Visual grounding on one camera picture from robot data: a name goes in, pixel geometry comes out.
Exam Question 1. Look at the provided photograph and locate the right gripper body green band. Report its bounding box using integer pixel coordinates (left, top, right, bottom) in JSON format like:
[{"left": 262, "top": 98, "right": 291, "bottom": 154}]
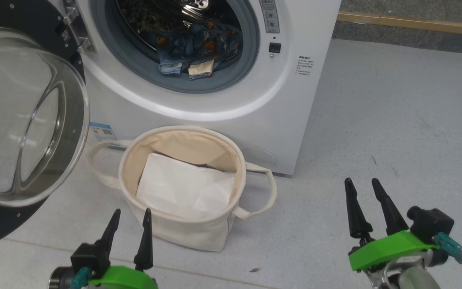
[{"left": 349, "top": 231, "right": 441, "bottom": 289}]

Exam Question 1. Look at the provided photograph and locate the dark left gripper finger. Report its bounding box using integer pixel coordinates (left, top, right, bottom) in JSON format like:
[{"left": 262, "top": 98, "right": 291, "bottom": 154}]
[
  {"left": 95, "top": 209, "right": 121, "bottom": 246},
  {"left": 134, "top": 208, "right": 154, "bottom": 271}
]

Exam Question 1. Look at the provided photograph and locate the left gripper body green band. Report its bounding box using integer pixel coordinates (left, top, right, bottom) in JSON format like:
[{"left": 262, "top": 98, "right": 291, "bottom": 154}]
[{"left": 89, "top": 265, "right": 158, "bottom": 289}]

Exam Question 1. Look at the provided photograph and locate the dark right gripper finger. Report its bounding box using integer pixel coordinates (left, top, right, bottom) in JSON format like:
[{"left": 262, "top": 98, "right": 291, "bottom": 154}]
[
  {"left": 371, "top": 178, "right": 409, "bottom": 236},
  {"left": 344, "top": 178, "right": 374, "bottom": 240}
]

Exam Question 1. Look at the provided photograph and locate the black round glass washer door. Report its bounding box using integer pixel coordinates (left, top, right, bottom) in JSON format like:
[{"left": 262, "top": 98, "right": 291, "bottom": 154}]
[{"left": 0, "top": 0, "right": 91, "bottom": 251}]

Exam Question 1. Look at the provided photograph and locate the blue patterned garment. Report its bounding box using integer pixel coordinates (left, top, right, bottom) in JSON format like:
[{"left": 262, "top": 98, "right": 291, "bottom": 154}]
[{"left": 156, "top": 20, "right": 244, "bottom": 80}]

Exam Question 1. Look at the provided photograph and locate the cream canvas laundry basket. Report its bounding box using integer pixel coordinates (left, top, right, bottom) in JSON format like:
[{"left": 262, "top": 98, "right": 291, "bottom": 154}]
[{"left": 86, "top": 126, "right": 278, "bottom": 252}]

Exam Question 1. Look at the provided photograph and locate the white front-load washing machine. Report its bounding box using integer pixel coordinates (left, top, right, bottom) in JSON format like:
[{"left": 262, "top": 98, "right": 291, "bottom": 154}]
[{"left": 47, "top": 0, "right": 342, "bottom": 176}]

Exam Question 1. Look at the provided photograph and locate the metal door hinge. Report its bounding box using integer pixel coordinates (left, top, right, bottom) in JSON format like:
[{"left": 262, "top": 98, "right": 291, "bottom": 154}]
[{"left": 57, "top": 0, "right": 95, "bottom": 55}]

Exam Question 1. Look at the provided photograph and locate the perforated steel washer drum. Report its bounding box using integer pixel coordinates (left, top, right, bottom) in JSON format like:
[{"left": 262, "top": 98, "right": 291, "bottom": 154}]
[{"left": 115, "top": 0, "right": 243, "bottom": 61}]

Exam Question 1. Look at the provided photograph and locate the white folded sheet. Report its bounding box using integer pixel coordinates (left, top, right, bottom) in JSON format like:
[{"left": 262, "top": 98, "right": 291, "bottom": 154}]
[{"left": 136, "top": 153, "right": 236, "bottom": 219}]

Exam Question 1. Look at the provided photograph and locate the blue energy label sticker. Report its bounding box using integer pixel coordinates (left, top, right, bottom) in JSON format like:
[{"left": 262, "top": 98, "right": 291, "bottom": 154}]
[{"left": 89, "top": 122, "right": 117, "bottom": 142}]

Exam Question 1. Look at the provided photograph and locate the round filter cover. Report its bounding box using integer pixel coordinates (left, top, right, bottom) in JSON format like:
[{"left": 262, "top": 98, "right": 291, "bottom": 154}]
[{"left": 241, "top": 149, "right": 276, "bottom": 168}]

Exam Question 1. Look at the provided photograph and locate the small printed text sticker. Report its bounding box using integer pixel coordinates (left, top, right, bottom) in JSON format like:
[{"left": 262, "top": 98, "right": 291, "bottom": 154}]
[{"left": 298, "top": 56, "right": 315, "bottom": 77}]

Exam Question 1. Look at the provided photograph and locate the wooden baseboard strip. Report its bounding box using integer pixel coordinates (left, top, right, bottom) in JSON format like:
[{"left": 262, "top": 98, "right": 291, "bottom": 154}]
[{"left": 336, "top": 11, "right": 462, "bottom": 37}]

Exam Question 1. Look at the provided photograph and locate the grey warning label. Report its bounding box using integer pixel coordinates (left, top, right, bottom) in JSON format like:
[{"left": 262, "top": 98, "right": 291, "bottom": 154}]
[{"left": 259, "top": 0, "right": 280, "bottom": 34}]

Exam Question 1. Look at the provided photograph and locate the teal left camera connector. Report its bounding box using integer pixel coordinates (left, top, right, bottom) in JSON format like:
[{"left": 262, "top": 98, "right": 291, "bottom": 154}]
[{"left": 70, "top": 267, "right": 92, "bottom": 289}]

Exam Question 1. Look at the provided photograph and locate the teal camera connector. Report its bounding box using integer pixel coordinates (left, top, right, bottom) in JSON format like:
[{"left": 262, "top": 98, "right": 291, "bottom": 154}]
[
  {"left": 70, "top": 267, "right": 92, "bottom": 289},
  {"left": 434, "top": 232, "right": 462, "bottom": 263}
]

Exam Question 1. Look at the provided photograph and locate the teal right camera connector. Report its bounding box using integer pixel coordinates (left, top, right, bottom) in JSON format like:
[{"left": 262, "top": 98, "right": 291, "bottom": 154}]
[{"left": 434, "top": 232, "right": 462, "bottom": 263}]

